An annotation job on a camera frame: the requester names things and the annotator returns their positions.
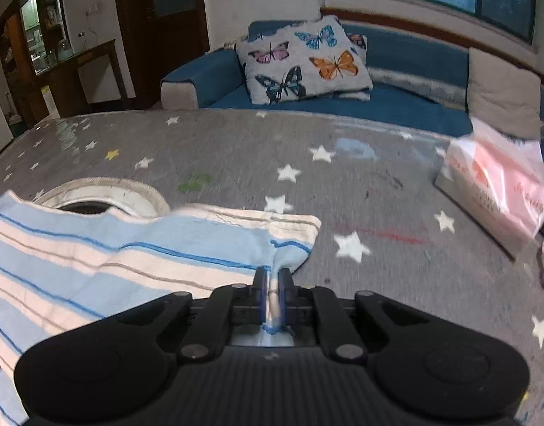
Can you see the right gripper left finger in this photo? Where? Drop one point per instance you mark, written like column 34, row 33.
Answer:
column 259, row 295

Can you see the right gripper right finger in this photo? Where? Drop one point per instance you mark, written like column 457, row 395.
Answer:
column 288, row 293

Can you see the blue white striped sweater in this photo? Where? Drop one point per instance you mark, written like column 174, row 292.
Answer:
column 61, row 270

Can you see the round table heater opening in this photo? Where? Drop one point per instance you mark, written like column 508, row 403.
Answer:
column 131, row 197

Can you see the butterfly print pillow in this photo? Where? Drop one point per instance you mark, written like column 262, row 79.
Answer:
column 301, row 61

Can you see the pink tissue pack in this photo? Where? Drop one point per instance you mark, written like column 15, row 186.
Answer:
column 499, row 183

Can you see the blue sofa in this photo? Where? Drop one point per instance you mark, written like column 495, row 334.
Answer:
column 418, row 83

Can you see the dark wooden door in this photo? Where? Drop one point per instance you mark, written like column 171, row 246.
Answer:
column 158, row 37

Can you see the beige cushion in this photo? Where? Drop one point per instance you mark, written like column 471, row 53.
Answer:
column 504, row 96

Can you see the dark wooden cabinet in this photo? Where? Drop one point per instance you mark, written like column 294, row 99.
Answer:
column 61, row 58

